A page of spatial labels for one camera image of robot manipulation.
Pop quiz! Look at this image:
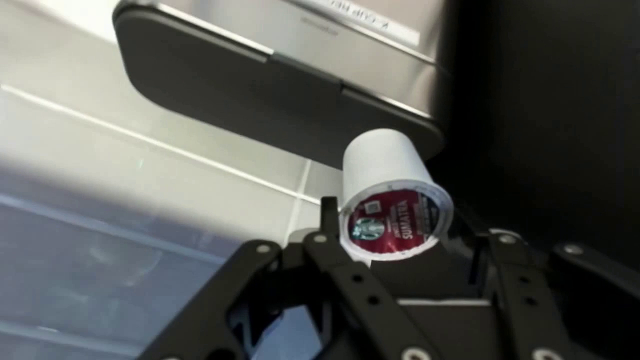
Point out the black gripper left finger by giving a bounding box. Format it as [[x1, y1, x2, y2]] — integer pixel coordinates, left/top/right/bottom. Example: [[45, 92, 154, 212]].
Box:
[[136, 240, 320, 360]]

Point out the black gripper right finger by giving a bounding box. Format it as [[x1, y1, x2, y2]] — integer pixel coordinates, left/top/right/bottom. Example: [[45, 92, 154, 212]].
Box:
[[469, 229, 640, 360]]

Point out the white coffee pod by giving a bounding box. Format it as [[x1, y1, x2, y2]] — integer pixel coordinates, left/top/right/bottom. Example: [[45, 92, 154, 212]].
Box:
[[339, 127, 453, 264]]

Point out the black coffee machine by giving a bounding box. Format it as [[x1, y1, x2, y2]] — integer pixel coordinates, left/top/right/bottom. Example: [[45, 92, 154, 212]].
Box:
[[428, 0, 640, 265]]

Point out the stainless steel bin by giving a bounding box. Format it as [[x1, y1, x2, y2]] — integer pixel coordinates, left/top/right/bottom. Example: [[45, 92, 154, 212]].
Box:
[[111, 0, 453, 165]]

